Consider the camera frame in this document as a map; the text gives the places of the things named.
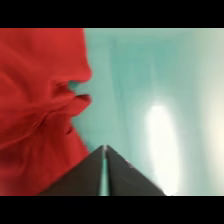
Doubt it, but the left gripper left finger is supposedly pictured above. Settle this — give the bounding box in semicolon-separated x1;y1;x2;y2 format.
39;145;106;197

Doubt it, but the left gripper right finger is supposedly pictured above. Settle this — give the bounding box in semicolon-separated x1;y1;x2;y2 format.
106;145;167;197

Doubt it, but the red T-shirt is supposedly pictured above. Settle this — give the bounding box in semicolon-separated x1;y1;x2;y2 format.
0;28;93;197

